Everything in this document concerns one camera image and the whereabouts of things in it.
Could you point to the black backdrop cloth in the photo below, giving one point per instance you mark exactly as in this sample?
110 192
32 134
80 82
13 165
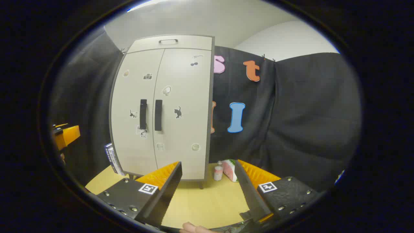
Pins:
307 113

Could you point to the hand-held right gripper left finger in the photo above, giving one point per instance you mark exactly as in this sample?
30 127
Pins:
165 197

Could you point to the door of shoe cabinet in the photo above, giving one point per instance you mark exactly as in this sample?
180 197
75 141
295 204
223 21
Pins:
129 97
184 97

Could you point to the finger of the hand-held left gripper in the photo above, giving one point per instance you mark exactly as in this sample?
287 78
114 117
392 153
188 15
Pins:
69 134
61 125

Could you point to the toy watermelon slice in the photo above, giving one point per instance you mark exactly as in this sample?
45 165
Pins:
229 170

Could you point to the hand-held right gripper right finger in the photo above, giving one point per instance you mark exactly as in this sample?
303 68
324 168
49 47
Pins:
250 194

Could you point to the blue book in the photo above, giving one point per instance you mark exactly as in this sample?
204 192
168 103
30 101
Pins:
107 155

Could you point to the white book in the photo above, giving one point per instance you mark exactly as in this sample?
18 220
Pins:
113 160

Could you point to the grey double-door shoe cabinet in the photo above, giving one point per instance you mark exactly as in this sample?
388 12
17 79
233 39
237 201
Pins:
210 97

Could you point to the small pink and white bottle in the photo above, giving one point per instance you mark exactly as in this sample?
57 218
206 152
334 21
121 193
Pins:
218 173

